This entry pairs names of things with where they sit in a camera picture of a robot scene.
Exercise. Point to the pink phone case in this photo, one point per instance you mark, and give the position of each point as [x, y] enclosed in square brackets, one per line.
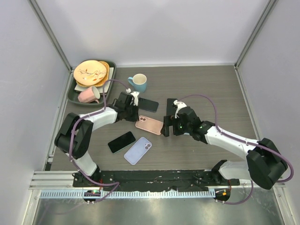
[149, 124]

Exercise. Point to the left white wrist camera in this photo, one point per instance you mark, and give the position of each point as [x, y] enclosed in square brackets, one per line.
[135, 95]

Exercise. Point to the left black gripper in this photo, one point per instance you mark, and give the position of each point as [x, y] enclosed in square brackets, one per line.
[134, 118]

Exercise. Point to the lilac phone case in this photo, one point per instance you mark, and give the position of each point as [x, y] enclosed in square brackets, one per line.
[138, 150]

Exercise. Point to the dark green tray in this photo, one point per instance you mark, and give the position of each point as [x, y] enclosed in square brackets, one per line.
[73, 94]

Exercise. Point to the floral cream plate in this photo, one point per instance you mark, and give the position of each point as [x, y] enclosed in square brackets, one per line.
[90, 72]

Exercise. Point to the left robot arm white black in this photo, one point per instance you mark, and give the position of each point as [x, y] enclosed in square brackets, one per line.
[73, 137]

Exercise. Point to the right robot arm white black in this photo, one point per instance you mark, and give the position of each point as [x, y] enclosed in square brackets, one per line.
[261, 161]

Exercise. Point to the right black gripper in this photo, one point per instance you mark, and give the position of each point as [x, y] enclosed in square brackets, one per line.
[168, 121]

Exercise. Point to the silver phone black screen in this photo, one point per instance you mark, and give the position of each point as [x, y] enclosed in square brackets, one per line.
[170, 107]

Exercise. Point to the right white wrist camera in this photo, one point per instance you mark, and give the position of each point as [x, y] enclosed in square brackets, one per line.
[178, 105]

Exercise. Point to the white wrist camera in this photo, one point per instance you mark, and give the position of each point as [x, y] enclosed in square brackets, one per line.
[135, 95]
[178, 105]

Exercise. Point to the pink cup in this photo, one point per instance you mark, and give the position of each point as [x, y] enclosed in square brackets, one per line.
[89, 95]

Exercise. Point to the blue phone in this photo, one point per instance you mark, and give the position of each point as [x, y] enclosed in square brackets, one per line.
[148, 105]

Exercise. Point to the orange rimmed plate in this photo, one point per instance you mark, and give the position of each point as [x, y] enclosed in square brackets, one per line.
[104, 77]

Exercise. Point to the dark green phone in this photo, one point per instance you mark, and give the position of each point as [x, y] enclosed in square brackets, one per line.
[121, 142]

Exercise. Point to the white slotted cable duct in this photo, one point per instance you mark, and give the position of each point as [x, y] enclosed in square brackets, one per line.
[83, 193]

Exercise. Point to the blue ceramic mug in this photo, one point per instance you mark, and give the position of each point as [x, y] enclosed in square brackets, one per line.
[139, 82]

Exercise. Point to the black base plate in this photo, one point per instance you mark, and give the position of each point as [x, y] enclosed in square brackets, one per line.
[163, 180]

